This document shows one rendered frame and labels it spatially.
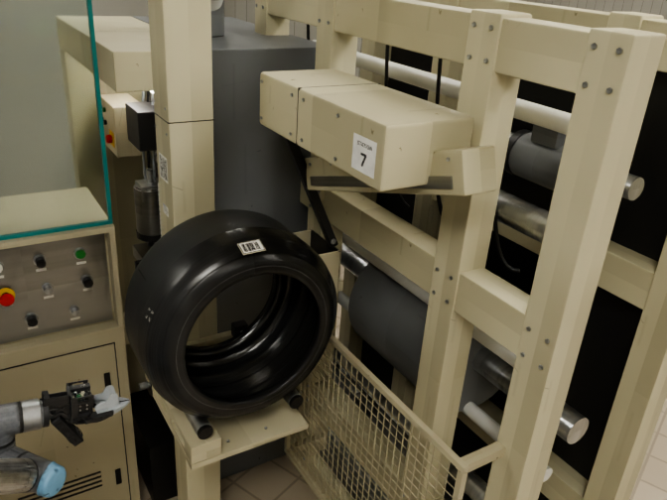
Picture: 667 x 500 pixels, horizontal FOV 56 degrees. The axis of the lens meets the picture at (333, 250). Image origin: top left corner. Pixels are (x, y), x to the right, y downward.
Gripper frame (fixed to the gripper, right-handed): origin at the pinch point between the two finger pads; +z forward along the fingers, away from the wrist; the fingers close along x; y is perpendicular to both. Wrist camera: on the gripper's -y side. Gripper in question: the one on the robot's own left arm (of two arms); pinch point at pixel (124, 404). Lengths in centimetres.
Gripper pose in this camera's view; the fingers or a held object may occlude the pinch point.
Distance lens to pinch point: 178.6
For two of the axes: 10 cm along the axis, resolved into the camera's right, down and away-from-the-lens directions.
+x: -5.2, -4.0, 7.6
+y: 1.7, -9.2, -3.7
